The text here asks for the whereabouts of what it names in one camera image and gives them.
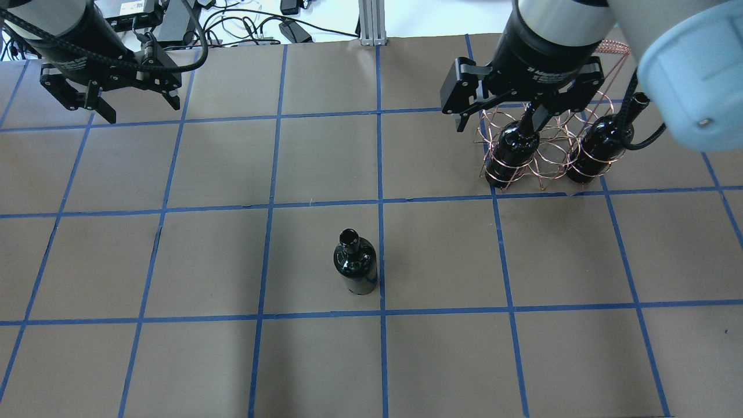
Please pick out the aluminium frame post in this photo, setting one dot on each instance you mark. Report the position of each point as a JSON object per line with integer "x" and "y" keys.
{"x": 372, "y": 23}

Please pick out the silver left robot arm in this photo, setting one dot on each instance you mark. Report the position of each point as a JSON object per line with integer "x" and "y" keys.
{"x": 47, "y": 20}

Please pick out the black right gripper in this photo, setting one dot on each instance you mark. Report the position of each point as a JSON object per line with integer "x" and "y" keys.
{"x": 543, "y": 65}

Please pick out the dark wine bottle in basket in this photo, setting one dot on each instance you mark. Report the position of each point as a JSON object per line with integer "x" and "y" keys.
{"x": 513, "y": 149}

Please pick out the copper wire wine basket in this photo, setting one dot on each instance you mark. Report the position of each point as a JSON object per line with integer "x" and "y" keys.
{"x": 561, "y": 135}

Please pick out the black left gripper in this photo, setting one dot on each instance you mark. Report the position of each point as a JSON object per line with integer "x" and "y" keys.
{"x": 81, "y": 53}

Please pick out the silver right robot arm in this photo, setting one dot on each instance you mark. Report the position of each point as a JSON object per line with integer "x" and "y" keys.
{"x": 688, "y": 56}

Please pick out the dark glass wine bottle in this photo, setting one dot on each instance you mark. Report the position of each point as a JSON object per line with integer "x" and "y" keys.
{"x": 355, "y": 259}

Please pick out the black power adapter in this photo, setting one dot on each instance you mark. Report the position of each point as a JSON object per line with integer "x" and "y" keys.
{"x": 294, "y": 32}

